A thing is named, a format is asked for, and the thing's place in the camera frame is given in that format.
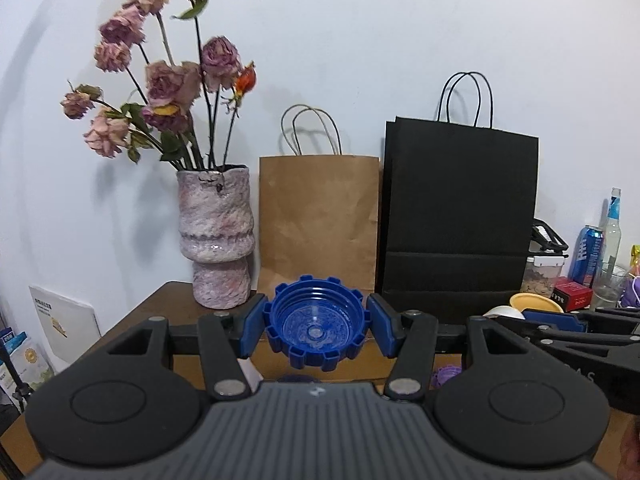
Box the white booklet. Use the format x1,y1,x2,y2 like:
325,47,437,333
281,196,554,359
28,284,102,366

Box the blue and white carton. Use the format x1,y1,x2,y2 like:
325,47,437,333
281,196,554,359
0,327,25,356

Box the purple ridged cap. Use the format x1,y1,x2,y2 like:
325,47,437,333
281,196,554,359
431,365,462,389

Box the clear glass cup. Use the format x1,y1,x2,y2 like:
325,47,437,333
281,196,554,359
592,262,628,306

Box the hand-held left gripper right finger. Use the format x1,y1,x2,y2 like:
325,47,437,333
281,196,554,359
366,292,531,403

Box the clear glass bottle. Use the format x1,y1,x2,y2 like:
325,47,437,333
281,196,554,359
597,186,623,291

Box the pink mottled ceramic vase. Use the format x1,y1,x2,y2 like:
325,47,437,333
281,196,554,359
176,164,257,310

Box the brown paper bag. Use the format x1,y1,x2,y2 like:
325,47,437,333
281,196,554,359
258,104,381,295

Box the white ceramic bowl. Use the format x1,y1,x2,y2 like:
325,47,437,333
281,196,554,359
481,305,527,321

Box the dried rose bouquet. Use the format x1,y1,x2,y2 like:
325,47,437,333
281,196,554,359
60,0,258,171

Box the red and black box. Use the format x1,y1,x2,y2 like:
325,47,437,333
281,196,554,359
552,276,594,312

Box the purple packet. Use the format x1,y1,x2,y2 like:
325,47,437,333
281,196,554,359
619,272,640,310

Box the yellow bear mug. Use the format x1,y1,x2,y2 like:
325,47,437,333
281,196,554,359
509,293,565,313

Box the blue drink can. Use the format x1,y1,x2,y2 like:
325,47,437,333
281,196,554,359
569,225,604,286

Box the black clip lid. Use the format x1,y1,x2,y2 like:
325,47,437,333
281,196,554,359
529,218,570,257

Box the pale printed box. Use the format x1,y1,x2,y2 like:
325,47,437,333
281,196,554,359
0,345,55,403

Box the black paper bag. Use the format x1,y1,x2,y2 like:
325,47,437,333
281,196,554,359
376,71,541,325

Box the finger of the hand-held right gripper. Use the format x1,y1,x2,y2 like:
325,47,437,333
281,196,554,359
522,307,640,334
537,322,640,350

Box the blue ridged cap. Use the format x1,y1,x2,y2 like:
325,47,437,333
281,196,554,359
262,275,371,372

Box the clear cereal container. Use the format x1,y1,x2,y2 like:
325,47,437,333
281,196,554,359
522,255,568,298

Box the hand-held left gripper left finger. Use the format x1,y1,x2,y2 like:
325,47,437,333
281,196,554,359
107,292,268,402

